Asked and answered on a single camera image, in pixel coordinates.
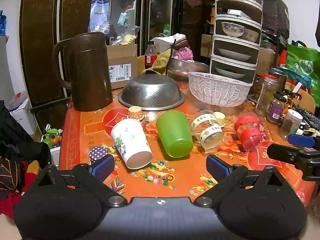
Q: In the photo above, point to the purple polka dot paper cup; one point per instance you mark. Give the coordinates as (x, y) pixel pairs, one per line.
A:
(98, 153)

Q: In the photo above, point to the clear plastic cup with labels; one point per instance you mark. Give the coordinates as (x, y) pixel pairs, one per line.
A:
(202, 121)

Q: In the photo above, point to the blue patterned bowl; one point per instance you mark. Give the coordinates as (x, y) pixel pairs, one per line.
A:
(233, 29)

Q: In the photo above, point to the glass jar dark lid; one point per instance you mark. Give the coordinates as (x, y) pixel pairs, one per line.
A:
(279, 76)

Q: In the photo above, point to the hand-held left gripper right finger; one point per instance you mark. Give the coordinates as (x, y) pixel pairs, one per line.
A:
(218, 168)

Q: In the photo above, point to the cardboard box with label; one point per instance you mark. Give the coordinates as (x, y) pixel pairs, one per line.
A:
(122, 60)

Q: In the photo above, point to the white paper cup green print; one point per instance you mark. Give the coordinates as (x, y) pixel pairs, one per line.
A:
(130, 140)

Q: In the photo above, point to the tall glass jar red lid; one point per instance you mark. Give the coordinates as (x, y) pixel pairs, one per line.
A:
(265, 96)

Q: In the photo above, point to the cola bottle red label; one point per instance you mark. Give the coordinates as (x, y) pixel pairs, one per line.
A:
(150, 55)

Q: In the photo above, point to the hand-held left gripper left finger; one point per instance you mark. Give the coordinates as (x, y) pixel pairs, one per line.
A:
(103, 167)

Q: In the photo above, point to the white plastic basket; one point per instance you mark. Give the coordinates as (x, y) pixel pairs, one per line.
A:
(217, 90)

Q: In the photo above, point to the white lid jar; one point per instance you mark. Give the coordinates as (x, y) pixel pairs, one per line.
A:
(290, 123)

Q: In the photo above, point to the steel basin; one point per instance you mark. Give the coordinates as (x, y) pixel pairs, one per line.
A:
(187, 68)

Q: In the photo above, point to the black bag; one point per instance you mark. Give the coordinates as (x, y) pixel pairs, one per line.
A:
(275, 17)

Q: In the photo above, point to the blue bottle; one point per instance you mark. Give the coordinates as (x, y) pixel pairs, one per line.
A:
(2, 22)

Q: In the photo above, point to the brown plastic jug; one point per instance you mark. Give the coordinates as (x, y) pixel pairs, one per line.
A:
(90, 75)

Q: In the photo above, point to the white plastic bag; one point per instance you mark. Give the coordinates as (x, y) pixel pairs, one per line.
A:
(161, 43)

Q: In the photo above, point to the pink cloth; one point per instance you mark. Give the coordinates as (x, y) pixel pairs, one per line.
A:
(185, 54)

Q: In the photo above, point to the purple label jar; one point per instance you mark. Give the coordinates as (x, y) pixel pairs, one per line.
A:
(276, 110)

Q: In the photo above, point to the small green white packet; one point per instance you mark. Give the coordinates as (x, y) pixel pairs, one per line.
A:
(123, 19)

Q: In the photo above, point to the steel colander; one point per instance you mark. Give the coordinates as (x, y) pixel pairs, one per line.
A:
(150, 90)

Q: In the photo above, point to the white cardboard box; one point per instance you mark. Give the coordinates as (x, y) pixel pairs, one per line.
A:
(22, 115)

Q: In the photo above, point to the red plastic cup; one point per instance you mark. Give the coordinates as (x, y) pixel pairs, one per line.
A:
(248, 132)

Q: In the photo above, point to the white tiered dish rack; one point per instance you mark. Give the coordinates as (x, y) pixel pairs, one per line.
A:
(217, 7)

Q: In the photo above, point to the olive cloth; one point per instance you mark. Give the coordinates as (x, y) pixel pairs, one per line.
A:
(160, 63)

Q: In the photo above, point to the small white box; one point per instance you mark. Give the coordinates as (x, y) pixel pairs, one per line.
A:
(238, 13)

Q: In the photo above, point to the clear glass cup taped band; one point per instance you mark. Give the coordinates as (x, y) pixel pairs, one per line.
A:
(212, 138)

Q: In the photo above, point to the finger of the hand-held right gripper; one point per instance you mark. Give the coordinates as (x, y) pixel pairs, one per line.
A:
(283, 152)
(301, 140)

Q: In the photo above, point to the green plastic cup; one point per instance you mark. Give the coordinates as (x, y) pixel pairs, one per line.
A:
(173, 132)

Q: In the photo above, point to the clear bag of yellow snacks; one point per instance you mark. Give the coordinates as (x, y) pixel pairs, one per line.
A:
(126, 38)

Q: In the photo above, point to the white plate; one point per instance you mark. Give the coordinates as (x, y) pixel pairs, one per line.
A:
(230, 73)
(233, 54)

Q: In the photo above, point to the green shopping bag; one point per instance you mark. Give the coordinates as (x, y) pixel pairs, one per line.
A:
(303, 65)

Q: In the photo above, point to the green orange toy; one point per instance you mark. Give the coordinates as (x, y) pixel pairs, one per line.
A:
(51, 137)

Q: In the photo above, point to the blue snack bag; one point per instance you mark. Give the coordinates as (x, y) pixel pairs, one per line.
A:
(100, 12)

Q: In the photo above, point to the dark wooden cabinet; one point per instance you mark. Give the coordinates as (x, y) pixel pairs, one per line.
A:
(42, 30)

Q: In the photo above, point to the red patterned tablecloth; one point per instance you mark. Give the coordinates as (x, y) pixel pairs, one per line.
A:
(180, 175)

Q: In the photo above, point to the dark clothing pile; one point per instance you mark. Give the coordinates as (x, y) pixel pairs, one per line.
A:
(17, 152)

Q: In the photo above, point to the orange polka dot paper cup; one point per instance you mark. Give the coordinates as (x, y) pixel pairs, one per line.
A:
(135, 113)

